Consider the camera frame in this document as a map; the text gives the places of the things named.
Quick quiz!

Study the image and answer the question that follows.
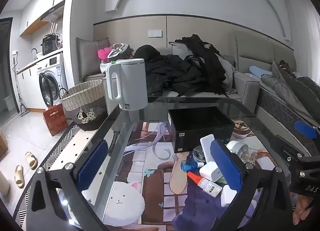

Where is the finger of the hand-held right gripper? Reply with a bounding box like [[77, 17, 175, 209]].
[[276, 135, 313, 164], [294, 120, 320, 141]]

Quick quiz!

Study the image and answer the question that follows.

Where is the grey sofa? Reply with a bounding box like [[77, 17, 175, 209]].
[[76, 37, 260, 121]]

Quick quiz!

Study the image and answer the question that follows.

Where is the white curtain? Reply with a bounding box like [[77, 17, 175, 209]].
[[284, 0, 320, 81]]

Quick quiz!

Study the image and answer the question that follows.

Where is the grey garment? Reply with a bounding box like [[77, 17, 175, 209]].
[[217, 53, 238, 94]]

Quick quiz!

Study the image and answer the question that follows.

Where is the white cat-shaped pad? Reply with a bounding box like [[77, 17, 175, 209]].
[[68, 182, 145, 226]]

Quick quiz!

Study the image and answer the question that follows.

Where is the white electric kettle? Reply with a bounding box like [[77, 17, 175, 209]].
[[105, 58, 148, 111]]

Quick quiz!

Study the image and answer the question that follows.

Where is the light grey pillow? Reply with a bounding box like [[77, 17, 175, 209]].
[[169, 42, 192, 58]]

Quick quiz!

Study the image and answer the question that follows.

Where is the white round container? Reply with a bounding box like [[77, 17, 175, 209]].
[[226, 140, 258, 165]]

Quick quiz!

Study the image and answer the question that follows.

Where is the black puffer jacket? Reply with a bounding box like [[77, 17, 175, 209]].
[[134, 45, 208, 96]]

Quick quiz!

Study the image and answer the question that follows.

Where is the white kitchen cabinet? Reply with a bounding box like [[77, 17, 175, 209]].
[[16, 63, 48, 110]]

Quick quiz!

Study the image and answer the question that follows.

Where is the black box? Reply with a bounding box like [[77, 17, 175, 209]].
[[167, 106, 235, 153]]

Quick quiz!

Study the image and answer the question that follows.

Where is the white power bank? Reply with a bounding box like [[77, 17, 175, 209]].
[[200, 134, 215, 164]]

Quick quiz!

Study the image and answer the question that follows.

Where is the small white adapter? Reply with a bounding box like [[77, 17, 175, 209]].
[[220, 185, 237, 208]]

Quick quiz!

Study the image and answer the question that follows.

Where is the person's right hand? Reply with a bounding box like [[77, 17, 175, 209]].
[[292, 192, 317, 225]]

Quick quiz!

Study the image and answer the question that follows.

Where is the white washing machine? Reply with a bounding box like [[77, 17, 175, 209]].
[[36, 53, 68, 109]]

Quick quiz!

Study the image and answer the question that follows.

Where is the light blue pillow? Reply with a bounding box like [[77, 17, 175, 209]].
[[249, 66, 272, 76]]

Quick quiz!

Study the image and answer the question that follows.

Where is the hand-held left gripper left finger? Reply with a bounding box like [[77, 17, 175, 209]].
[[26, 140, 109, 231]]

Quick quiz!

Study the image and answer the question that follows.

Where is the cardboard box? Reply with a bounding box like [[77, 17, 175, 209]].
[[0, 128, 8, 161]]

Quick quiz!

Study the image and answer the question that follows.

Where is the woven laundry basket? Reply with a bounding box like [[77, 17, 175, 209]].
[[61, 79, 108, 131]]

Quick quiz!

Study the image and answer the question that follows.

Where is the silver round tin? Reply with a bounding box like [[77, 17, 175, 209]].
[[193, 145, 206, 163]]

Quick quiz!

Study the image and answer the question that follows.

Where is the white bag green clip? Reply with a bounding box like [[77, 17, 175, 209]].
[[100, 60, 120, 74]]

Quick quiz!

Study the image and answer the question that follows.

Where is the range hood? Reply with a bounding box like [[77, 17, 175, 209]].
[[40, 0, 66, 21]]

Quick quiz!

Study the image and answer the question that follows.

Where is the black draped garment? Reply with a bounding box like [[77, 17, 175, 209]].
[[174, 34, 227, 95]]

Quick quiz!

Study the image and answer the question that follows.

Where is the striped sandal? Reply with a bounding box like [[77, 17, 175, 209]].
[[231, 120, 253, 139]]

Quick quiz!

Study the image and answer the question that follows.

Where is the white charger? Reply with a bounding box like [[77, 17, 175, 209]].
[[199, 161, 222, 181]]

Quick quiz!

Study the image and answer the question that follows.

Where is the black pressure cooker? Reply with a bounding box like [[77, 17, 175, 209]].
[[41, 35, 60, 55]]

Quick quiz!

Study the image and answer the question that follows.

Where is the grey cushion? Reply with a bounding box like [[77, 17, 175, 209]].
[[76, 37, 110, 76]]

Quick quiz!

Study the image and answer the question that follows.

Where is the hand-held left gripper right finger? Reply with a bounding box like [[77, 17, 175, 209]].
[[209, 139, 293, 231]]

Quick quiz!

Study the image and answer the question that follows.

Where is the red gift bag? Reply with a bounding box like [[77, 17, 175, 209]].
[[42, 103, 68, 137]]

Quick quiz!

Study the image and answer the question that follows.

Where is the glue bottle orange cap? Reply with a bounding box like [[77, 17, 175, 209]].
[[187, 171, 223, 198]]

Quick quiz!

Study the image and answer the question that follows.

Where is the blue plastic bottle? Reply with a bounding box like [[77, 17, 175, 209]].
[[181, 157, 206, 172]]

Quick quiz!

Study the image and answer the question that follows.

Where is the pink plush toy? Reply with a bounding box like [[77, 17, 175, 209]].
[[97, 47, 113, 62]]

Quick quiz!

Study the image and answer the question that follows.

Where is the bed with beige headboard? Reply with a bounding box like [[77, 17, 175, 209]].
[[232, 30, 320, 146]]

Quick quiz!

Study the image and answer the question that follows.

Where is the black white patterned plush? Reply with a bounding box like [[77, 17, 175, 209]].
[[107, 43, 132, 61]]

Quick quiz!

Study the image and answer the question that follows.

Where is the grey padded jacket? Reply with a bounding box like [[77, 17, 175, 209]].
[[260, 61, 320, 126]]

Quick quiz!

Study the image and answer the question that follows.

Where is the black white striped rug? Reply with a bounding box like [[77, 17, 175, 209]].
[[12, 121, 100, 226]]

